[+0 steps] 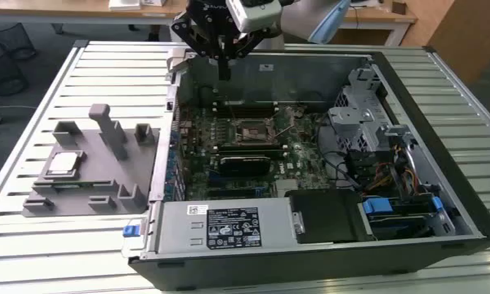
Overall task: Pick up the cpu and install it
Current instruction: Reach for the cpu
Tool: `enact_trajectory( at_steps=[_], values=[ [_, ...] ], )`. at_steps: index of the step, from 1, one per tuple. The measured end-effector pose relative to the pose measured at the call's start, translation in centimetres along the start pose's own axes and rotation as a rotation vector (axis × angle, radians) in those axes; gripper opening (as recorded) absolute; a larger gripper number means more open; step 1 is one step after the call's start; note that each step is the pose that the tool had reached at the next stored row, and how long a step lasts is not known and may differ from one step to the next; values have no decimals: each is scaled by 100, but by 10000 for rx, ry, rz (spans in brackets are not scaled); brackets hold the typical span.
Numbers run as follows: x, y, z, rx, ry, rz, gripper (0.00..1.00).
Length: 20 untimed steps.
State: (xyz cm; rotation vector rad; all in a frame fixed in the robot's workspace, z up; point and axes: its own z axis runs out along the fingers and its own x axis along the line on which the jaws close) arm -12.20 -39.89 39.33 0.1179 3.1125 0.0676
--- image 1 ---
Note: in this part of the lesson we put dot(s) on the wooden cabinet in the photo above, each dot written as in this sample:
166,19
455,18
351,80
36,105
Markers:
474,36

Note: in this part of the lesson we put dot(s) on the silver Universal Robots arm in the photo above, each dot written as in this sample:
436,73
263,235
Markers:
299,12

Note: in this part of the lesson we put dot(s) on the silver chipset heatsink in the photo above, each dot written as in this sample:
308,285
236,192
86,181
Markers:
287,185

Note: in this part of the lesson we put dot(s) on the silver CPU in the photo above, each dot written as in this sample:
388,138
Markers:
64,162

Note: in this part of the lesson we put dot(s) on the black plastic shroud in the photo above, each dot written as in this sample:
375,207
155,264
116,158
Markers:
327,214

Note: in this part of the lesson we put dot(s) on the blue disk carrier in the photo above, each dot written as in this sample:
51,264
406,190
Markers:
378,208

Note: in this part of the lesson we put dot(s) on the small brown box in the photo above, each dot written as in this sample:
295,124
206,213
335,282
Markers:
399,7

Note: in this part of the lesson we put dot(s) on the wooden desk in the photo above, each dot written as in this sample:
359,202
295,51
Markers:
44,13
376,16

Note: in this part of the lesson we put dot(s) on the black RAM slot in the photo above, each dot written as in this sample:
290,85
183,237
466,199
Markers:
250,149
246,104
250,145
246,115
246,111
250,152
246,107

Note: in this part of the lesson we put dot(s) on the small graphics card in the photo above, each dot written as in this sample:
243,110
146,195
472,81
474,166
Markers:
246,167

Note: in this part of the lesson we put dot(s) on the white box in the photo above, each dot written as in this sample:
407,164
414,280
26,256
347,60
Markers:
154,2
124,4

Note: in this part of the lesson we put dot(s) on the silver metal drive cage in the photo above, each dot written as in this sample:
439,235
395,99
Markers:
351,118

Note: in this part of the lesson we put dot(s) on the CPU socket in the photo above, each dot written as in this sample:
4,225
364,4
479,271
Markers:
251,131

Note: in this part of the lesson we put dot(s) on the green RAM stick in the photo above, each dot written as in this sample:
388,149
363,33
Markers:
250,156

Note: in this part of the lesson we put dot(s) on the blue disk bay latch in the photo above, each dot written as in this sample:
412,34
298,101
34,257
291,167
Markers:
436,204

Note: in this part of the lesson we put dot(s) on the silver power supply unit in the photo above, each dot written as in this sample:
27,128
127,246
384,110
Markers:
180,226

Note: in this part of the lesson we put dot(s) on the blue case latch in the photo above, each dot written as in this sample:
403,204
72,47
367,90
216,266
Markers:
131,231

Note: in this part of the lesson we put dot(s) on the green motherboard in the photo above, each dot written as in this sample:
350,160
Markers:
307,153

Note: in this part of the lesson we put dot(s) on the grey parts rack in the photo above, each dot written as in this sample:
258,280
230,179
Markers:
98,153

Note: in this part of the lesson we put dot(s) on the black open PC case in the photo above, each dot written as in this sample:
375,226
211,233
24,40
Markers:
270,272

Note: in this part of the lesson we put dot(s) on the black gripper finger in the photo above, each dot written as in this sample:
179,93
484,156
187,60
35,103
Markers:
228,69
196,43

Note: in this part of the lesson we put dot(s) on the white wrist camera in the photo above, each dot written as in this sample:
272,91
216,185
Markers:
258,15

